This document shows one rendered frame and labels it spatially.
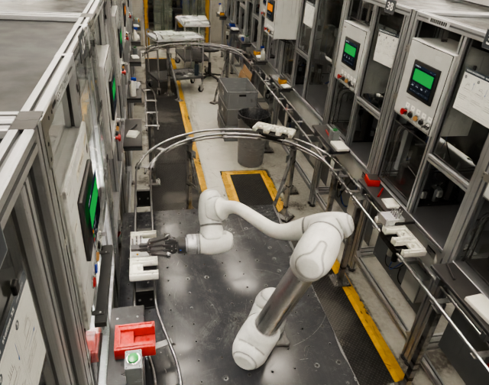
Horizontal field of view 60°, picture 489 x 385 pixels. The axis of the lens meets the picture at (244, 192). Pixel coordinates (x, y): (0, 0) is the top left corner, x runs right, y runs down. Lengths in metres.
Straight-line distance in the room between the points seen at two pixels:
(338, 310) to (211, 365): 1.51
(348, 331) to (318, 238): 1.83
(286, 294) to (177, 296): 0.87
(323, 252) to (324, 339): 0.87
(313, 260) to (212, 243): 0.60
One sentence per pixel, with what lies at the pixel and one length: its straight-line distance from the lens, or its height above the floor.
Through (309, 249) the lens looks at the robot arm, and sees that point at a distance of 1.45.
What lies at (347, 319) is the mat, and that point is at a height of 0.01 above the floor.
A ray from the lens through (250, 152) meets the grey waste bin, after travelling 4.90.
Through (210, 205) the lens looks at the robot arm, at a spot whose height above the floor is 1.32.
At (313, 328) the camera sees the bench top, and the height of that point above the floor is 0.68.
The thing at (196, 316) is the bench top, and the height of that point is 0.68.
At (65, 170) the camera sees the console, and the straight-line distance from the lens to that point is 1.16.
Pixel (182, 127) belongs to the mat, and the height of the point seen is 0.01.
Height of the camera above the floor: 2.36
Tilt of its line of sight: 31 degrees down
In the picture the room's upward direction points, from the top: 5 degrees clockwise
